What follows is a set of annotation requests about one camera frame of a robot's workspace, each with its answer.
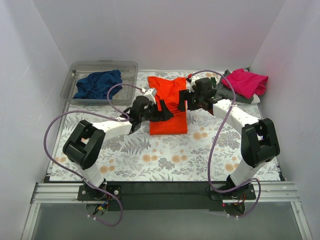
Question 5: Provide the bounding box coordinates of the orange t shirt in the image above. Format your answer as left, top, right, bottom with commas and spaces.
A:
148, 76, 188, 135

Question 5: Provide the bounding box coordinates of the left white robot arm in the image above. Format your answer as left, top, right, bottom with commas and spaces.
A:
62, 95, 174, 200

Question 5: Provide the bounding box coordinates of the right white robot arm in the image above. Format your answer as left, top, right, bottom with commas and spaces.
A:
178, 78, 280, 199

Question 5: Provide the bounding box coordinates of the dark green folded shirt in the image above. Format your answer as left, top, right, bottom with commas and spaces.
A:
210, 77, 218, 90

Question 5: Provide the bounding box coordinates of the grey folded t shirt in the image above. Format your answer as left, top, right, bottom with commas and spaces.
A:
215, 77, 250, 105

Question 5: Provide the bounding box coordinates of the pink folded t shirt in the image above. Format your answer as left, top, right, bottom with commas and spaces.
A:
220, 68, 269, 99

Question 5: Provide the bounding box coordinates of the blue t shirt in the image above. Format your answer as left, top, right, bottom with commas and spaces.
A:
73, 69, 123, 100

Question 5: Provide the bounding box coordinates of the white folded shirt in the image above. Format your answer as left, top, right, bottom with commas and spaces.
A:
249, 94, 261, 105

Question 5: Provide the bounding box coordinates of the clear plastic bin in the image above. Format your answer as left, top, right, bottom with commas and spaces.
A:
60, 60, 138, 106

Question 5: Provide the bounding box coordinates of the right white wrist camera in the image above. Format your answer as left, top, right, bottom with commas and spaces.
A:
187, 76, 200, 93

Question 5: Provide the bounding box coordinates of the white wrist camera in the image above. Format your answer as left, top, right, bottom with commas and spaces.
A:
141, 88, 157, 104
187, 76, 200, 93

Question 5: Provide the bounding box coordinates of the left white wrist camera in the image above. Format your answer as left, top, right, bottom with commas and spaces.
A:
141, 88, 157, 104

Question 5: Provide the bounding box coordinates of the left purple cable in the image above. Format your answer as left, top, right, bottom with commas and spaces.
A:
43, 83, 151, 227

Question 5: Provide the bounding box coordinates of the purple cable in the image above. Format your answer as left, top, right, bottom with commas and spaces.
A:
43, 83, 151, 227
187, 69, 262, 219

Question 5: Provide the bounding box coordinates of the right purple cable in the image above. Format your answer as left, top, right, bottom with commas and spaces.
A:
187, 69, 262, 219

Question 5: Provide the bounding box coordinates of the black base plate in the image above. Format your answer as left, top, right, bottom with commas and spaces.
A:
77, 181, 257, 212

